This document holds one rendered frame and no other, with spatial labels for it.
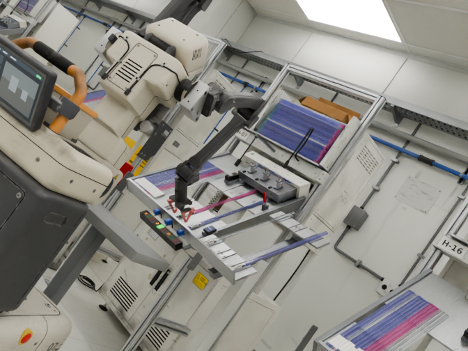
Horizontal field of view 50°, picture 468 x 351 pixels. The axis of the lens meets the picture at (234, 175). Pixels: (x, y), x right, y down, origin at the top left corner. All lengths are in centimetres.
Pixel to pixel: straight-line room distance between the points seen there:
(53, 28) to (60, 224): 536
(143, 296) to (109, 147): 128
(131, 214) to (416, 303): 243
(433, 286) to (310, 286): 204
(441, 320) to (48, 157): 152
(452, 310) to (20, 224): 161
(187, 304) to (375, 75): 304
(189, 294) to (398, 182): 220
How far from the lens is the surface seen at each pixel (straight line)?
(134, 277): 298
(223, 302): 220
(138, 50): 184
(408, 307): 213
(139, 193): 274
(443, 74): 470
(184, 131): 390
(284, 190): 268
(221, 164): 304
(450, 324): 215
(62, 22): 679
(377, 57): 505
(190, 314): 264
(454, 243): 236
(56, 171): 139
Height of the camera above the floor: 93
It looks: 3 degrees up
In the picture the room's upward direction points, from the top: 36 degrees clockwise
